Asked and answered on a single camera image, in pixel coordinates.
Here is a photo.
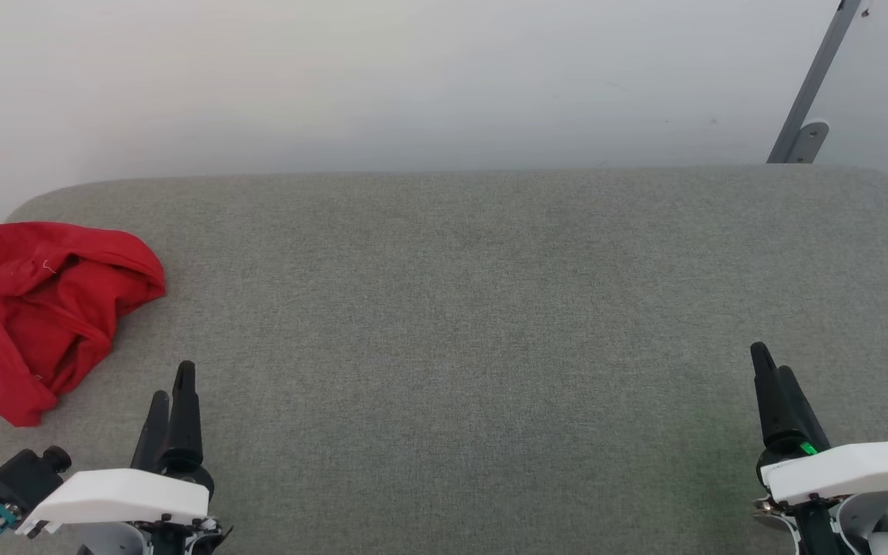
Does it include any grey metal pole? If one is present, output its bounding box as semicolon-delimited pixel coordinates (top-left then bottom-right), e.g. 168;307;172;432
766;0;865;164

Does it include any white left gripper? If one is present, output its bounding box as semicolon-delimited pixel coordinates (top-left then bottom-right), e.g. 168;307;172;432
16;361;215;537

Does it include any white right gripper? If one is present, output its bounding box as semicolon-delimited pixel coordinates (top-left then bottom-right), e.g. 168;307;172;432
750;341;888;506

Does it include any red white basketball jersey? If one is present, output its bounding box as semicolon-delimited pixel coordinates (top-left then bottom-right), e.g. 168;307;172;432
0;222;167;427

